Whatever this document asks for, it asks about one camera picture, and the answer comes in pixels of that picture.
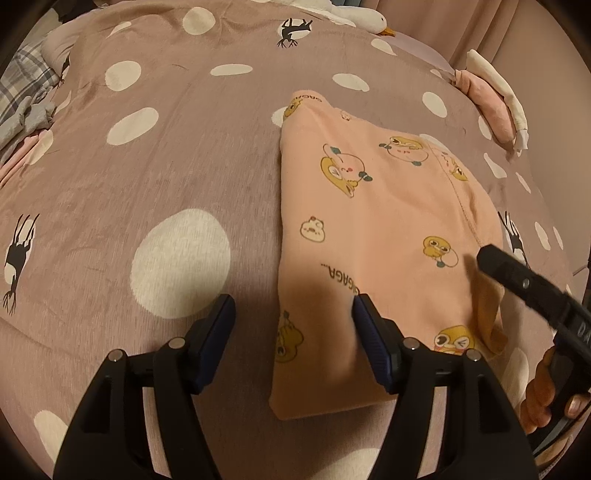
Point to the pink curtain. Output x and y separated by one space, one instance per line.
485 23

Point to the brown spotted deer print blanket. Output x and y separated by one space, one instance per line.
161 194

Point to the white plush toy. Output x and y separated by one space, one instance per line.
341 11

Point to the person's right hand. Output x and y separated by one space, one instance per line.
538 397

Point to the white folded garment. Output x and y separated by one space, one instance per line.
505 92

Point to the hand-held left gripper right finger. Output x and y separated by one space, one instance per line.
373 346

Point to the plaid grey white garment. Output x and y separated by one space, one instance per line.
25 87

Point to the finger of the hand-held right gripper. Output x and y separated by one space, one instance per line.
517 277

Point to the orange duck print pajama garment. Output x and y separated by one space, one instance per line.
378 230

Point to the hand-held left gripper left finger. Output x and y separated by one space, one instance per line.
216 344

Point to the pink folded garment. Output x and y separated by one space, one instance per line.
489 99

